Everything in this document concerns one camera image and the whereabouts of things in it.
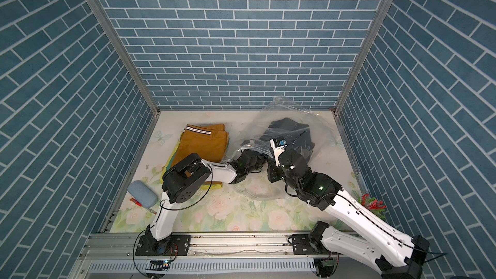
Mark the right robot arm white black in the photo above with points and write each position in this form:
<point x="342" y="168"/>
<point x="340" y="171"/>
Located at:
<point x="348" y="209"/>

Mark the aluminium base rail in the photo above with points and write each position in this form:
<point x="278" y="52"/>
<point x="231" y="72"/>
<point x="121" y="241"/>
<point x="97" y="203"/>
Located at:
<point x="259" y="254"/>

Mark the red capped small pen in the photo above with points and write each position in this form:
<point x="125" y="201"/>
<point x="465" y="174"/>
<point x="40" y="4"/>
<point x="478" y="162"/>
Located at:
<point x="146" y="204"/>

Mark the cup of coloured clips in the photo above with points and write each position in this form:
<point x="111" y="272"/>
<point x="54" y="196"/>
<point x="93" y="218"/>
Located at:
<point x="377" y="207"/>

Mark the dark green garment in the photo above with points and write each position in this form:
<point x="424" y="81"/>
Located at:
<point x="172" y="156"/>

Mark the clear plastic vacuum bag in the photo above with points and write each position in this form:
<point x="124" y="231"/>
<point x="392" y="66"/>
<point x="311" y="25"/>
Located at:
<point x="316" y="188"/>

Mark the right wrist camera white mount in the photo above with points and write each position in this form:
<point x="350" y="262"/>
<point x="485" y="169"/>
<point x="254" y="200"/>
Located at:
<point x="278" y="146"/>

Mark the grey blue small object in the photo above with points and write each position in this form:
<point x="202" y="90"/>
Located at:
<point x="141" y="191"/>

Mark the black garment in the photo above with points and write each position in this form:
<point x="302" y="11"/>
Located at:
<point x="297" y="135"/>

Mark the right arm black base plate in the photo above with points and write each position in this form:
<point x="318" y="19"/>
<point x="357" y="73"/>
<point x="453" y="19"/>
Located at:
<point x="310" y="246"/>

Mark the neon yellow garment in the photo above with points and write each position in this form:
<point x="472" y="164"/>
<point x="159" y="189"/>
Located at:
<point x="215" y="185"/>

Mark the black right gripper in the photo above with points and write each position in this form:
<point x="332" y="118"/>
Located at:
<point x="272" y="175"/>

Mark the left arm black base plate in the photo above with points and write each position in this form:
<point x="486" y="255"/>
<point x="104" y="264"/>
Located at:
<point x="173" y="246"/>

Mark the brown garment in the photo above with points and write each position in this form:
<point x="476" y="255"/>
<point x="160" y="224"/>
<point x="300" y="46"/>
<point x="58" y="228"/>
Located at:
<point x="209" y="142"/>

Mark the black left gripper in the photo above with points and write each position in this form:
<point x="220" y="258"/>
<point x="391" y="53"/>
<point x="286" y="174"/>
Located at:
<point x="263" y="157"/>

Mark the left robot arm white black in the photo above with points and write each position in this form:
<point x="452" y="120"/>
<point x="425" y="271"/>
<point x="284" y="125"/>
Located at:
<point x="180" y="184"/>

